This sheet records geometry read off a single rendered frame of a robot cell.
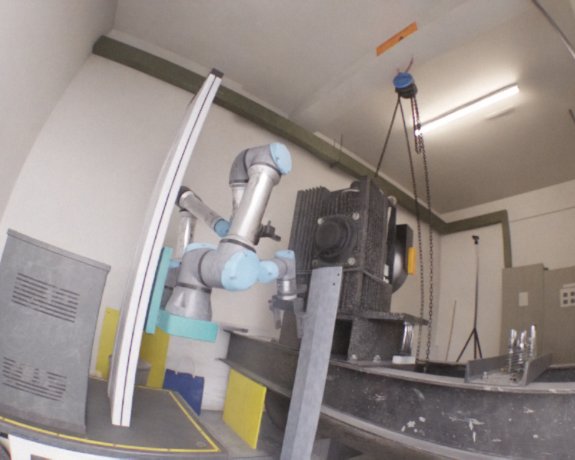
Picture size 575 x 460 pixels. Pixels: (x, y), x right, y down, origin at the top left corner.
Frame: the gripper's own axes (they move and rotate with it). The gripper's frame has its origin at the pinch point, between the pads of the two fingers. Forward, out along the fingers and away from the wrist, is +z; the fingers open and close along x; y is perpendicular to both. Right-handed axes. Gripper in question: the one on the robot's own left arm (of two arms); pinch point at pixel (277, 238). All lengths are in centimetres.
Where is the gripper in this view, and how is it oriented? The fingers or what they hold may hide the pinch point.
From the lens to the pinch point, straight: 162.1
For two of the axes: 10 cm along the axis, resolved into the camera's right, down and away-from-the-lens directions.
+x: -7.4, 1.0, 6.7
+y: 1.6, -9.3, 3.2
